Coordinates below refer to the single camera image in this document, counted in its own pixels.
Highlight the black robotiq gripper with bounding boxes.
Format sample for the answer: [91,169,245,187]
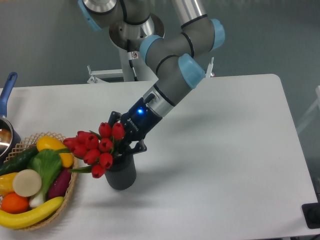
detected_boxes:
[108,97,163,157]

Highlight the red tulip bouquet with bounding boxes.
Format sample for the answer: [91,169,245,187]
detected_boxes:
[62,122,126,179]

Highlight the dark grey ribbed vase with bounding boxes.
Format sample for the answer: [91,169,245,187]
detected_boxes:
[104,154,137,191]

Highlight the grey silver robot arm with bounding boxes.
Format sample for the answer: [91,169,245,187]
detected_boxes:
[78,0,225,157]

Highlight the green bok choy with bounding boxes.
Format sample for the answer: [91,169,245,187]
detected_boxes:
[27,149,62,209]

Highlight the purple eggplant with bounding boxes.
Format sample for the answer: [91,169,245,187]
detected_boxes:
[47,168,72,200]

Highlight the woven wicker basket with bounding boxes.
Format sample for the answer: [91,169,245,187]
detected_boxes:
[4,132,77,231]

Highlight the green cucumber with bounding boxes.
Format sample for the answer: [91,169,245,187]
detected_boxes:
[0,146,39,176]

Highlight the beige round disc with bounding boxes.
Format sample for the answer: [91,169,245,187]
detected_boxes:
[12,169,42,197]

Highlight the yellow pepper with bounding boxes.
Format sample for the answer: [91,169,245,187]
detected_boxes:
[0,172,18,196]

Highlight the orange fruit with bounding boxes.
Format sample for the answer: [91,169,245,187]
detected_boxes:
[0,192,29,214]

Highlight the yellow banana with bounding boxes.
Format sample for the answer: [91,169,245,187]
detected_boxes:
[0,196,64,230]

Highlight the black device at table edge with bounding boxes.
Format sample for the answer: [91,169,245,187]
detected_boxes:
[301,202,320,229]

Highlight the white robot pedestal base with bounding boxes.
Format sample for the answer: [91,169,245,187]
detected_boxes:
[86,46,216,84]

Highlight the blue handled saucepan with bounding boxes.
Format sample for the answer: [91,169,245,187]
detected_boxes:
[0,72,21,166]

